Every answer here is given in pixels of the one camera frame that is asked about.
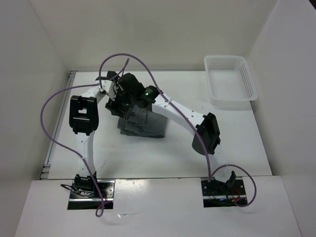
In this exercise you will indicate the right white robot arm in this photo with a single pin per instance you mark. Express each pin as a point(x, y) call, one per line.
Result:
point(204, 128)

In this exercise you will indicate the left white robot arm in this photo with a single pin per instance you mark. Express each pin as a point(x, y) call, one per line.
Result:
point(84, 121)

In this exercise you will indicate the white plastic basket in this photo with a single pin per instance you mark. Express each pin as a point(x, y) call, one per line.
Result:
point(230, 79)

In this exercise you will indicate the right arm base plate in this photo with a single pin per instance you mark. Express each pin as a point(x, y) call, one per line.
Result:
point(215, 194)

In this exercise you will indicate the grey shorts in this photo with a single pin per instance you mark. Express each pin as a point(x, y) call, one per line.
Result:
point(141, 122)

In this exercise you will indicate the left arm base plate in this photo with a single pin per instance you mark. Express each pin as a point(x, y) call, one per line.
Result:
point(81, 200)

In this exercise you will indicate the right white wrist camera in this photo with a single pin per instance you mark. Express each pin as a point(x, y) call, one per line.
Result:
point(107, 88)

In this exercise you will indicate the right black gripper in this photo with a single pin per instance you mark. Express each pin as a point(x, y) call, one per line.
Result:
point(112, 106)

